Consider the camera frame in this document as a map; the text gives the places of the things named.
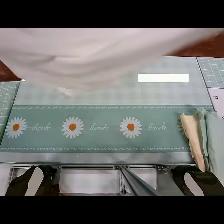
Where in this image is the white shirt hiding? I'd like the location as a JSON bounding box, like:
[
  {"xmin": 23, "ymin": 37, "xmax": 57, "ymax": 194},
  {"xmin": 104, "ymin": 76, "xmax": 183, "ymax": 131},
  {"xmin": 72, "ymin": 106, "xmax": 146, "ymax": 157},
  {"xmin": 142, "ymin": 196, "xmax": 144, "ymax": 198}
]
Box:
[{"xmin": 0, "ymin": 28, "xmax": 224, "ymax": 98}]

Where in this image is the cream garment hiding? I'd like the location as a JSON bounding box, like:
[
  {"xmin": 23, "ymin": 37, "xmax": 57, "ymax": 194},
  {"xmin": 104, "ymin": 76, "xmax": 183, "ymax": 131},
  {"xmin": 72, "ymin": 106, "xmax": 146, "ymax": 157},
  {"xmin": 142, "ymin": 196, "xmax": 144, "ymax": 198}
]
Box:
[{"xmin": 179, "ymin": 112, "xmax": 207, "ymax": 173}]

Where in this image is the pale green garment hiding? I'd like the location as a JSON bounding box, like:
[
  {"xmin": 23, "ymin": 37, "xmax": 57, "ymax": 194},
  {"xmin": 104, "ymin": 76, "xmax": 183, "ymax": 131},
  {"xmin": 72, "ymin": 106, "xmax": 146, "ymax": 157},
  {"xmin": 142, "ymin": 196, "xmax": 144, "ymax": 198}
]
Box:
[{"xmin": 195, "ymin": 107, "xmax": 224, "ymax": 186}]

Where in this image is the silver frame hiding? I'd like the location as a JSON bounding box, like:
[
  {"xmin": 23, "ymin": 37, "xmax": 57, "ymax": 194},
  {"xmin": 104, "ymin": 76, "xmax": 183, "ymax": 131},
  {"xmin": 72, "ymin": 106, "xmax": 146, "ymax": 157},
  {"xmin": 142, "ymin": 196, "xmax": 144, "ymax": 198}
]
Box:
[{"xmin": 0, "ymin": 161, "xmax": 224, "ymax": 197}]

